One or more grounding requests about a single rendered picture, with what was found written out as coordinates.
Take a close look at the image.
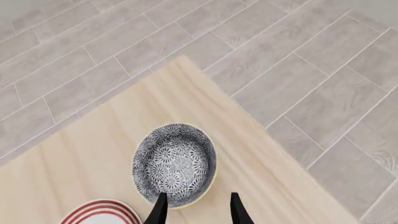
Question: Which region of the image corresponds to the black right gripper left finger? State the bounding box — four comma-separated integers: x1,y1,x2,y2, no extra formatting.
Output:
144,192,169,224

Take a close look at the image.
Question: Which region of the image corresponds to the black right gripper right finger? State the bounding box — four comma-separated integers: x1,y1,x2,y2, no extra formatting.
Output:
230,192,256,224

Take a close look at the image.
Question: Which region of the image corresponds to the black white patterned bowl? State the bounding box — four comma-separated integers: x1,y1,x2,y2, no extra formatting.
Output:
131,123,218,209

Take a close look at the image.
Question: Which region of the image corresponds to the white plate with red rings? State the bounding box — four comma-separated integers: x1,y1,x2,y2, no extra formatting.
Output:
58,198,143,224

